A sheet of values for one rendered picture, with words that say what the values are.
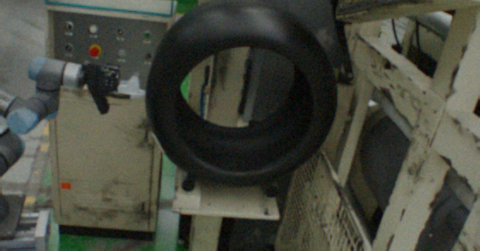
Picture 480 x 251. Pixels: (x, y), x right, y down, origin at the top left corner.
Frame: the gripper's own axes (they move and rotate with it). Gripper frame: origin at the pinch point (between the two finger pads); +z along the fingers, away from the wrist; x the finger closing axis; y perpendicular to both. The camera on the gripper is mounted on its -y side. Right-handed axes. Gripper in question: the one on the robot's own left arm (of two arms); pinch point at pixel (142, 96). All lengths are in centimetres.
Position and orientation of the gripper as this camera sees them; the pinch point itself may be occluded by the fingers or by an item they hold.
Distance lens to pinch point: 140.0
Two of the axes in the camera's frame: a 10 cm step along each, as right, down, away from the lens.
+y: 2.6, -8.8, -4.1
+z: 9.6, 2.0, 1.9
